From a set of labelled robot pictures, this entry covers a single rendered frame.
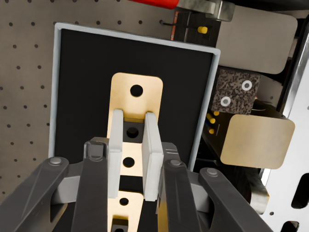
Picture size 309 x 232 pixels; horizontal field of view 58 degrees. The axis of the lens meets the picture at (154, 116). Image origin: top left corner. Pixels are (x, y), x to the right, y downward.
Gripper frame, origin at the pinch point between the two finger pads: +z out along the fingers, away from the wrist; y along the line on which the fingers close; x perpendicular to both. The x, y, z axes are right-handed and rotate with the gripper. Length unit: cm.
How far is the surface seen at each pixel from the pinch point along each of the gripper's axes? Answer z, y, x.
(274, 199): 23.7, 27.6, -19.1
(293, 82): 23.4, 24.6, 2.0
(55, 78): 7.2, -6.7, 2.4
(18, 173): 54, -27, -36
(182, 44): 7.1, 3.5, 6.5
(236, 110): 13.7, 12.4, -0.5
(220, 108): 13.7, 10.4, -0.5
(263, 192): 14.0, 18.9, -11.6
